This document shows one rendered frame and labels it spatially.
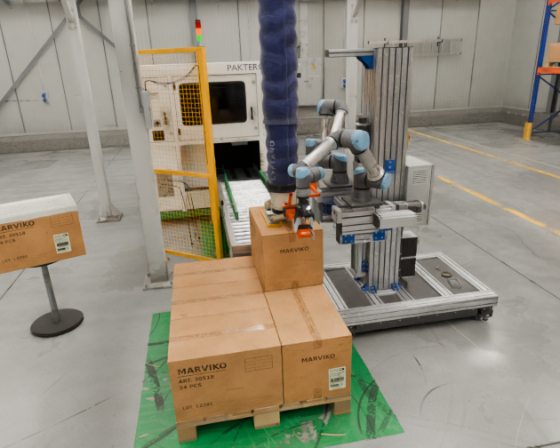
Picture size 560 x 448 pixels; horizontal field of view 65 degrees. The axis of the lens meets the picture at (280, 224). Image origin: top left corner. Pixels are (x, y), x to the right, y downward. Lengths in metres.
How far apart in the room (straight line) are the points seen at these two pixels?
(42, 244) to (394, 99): 2.72
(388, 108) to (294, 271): 1.29
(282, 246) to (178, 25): 9.79
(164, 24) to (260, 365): 10.47
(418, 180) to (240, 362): 1.82
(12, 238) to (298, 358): 2.19
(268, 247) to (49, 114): 10.35
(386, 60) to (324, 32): 9.48
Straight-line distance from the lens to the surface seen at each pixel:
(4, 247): 3.66
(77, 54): 6.19
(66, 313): 4.22
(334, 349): 2.56
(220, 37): 12.16
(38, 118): 12.77
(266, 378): 2.57
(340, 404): 2.82
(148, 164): 4.05
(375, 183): 2.97
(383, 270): 3.61
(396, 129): 3.28
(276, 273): 2.91
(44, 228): 3.62
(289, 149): 2.86
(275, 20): 2.79
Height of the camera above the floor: 1.98
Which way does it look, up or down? 20 degrees down
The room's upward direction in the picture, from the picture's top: 2 degrees counter-clockwise
